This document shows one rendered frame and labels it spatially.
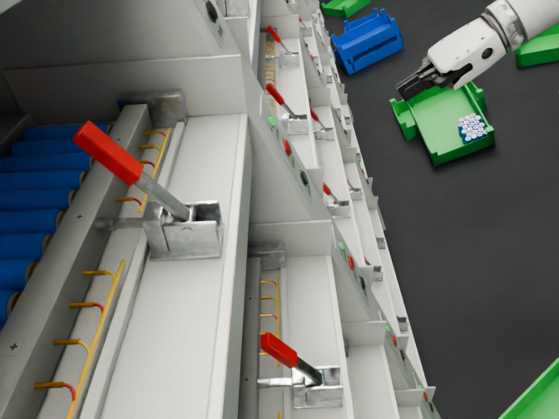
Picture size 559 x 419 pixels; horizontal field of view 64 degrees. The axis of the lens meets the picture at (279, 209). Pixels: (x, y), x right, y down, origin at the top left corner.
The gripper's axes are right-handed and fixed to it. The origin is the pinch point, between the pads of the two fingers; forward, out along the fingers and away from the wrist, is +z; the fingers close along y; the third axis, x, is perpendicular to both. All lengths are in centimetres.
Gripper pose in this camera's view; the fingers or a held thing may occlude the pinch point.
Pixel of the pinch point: (410, 87)
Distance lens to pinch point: 85.4
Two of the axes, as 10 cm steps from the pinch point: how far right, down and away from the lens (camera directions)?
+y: -0.2, -6.4, 7.7
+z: -7.9, 4.8, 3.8
